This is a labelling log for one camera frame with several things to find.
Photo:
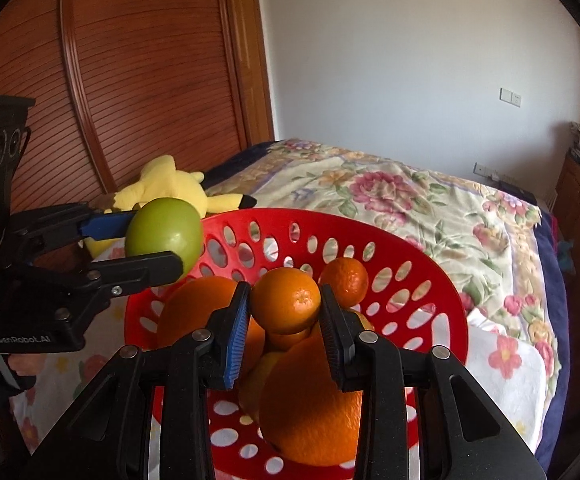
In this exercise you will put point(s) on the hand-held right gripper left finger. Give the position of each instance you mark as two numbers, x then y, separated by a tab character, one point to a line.
237	340

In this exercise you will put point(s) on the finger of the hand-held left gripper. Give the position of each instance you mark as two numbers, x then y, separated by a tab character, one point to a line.
105	225
140	267

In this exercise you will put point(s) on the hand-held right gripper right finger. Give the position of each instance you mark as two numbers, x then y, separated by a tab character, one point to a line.
331	340

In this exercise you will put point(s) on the green apple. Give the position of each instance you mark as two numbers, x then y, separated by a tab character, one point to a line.
165	227

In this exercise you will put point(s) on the large orange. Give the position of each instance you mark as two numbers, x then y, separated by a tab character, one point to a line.
195	310
310	410

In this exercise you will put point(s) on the small tangerine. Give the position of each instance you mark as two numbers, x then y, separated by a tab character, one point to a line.
345	280

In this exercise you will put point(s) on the red plastic basket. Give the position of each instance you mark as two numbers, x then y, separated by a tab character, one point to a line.
409	285

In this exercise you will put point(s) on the yellow plush toy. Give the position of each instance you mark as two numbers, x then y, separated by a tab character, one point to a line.
170	185

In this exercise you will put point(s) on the wooden wardrobe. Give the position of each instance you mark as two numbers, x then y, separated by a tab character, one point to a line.
145	85

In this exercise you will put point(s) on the floral blanket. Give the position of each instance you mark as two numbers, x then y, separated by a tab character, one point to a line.
394	200

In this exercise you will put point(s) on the strawberry print bed sheet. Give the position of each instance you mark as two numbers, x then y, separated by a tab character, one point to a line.
504	360

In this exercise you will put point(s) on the white wall socket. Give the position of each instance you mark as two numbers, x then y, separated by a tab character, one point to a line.
483	169

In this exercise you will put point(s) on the white wall switch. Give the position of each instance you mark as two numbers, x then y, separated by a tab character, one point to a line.
511	97

